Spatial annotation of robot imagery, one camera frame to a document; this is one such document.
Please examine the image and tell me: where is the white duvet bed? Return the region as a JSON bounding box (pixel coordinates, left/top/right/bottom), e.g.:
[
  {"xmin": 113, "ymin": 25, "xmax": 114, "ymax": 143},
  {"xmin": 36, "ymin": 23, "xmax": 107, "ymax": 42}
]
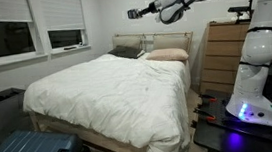
[{"xmin": 21, "ymin": 26, "xmax": 206, "ymax": 152}]

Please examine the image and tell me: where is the wide dark window pane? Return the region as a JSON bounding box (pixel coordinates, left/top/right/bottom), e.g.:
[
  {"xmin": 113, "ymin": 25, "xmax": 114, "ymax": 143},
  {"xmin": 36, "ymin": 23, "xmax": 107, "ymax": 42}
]
[{"xmin": 0, "ymin": 15, "xmax": 38, "ymax": 60}]

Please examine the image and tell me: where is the dark grey pillow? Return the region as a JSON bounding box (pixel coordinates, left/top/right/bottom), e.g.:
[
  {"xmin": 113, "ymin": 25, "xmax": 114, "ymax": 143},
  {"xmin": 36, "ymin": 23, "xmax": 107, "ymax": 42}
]
[{"xmin": 107, "ymin": 42, "xmax": 146, "ymax": 62}]

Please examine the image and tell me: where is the narrow dark window pane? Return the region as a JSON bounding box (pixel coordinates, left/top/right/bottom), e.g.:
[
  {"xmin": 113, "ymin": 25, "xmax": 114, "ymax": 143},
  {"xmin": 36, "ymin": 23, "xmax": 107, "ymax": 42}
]
[{"xmin": 47, "ymin": 27, "xmax": 85, "ymax": 50}]

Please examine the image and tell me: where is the wooden chest of drawers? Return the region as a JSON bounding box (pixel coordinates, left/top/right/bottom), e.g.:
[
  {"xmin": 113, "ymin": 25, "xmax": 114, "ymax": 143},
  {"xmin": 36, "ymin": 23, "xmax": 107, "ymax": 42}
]
[{"xmin": 193, "ymin": 19, "xmax": 260, "ymax": 97}]

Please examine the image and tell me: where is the dark grey armchair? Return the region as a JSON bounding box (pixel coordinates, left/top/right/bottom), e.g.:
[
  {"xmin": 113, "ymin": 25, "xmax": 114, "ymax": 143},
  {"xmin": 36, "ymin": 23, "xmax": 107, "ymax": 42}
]
[{"xmin": 0, "ymin": 85, "xmax": 36, "ymax": 147}]

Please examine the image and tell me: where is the beige headboard cushion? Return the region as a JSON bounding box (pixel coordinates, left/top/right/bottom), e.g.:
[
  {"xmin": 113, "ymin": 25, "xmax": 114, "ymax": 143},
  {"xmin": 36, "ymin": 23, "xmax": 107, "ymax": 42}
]
[
  {"xmin": 152, "ymin": 31, "xmax": 192, "ymax": 52},
  {"xmin": 111, "ymin": 33, "xmax": 143, "ymax": 52}
]

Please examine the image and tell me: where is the black remote control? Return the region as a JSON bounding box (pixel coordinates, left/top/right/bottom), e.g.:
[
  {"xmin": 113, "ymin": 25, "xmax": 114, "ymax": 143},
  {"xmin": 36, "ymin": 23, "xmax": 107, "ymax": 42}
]
[{"xmin": 63, "ymin": 45, "xmax": 78, "ymax": 52}]

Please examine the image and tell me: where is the black camera on stand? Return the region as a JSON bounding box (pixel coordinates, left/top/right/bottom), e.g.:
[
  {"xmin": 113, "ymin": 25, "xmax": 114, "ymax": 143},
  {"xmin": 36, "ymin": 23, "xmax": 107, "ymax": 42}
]
[{"xmin": 227, "ymin": 5, "xmax": 252, "ymax": 23}]

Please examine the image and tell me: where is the black robot table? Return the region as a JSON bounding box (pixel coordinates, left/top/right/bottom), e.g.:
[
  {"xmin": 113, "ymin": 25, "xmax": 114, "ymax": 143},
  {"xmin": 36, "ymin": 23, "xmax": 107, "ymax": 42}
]
[{"xmin": 188, "ymin": 82, "xmax": 272, "ymax": 152}]

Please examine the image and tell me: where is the orange black clamp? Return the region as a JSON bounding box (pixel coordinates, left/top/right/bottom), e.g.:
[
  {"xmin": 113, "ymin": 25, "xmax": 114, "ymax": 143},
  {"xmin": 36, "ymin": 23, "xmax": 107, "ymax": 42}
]
[
  {"xmin": 199, "ymin": 92, "xmax": 219, "ymax": 106},
  {"xmin": 193, "ymin": 106, "xmax": 217, "ymax": 125}
]

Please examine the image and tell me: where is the white quilted duvet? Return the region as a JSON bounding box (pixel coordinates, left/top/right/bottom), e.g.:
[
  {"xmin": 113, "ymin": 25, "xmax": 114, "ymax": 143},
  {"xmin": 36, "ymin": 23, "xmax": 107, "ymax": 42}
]
[{"xmin": 18, "ymin": 45, "xmax": 199, "ymax": 152}]

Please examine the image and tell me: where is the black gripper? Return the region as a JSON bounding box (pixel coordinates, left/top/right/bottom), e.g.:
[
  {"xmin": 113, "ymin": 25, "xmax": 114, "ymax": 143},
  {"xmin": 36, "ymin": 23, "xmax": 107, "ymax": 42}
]
[{"xmin": 131, "ymin": 2, "xmax": 158, "ymax": 20}]

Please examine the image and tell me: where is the narrow white roller blind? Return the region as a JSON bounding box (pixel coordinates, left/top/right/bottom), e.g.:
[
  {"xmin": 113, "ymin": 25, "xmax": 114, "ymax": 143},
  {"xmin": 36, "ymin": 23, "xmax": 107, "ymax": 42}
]
[{"xmin": 39, "ymin": 0, "xmax": 86, "ymax": 34}]

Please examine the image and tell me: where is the pink pillow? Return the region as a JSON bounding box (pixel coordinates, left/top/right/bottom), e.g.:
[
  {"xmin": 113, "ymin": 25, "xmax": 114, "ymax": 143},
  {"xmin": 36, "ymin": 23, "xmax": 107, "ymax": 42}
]
[{"xmin": 145, "ymin": 46, "xmax": 190, "ymax": 65}]

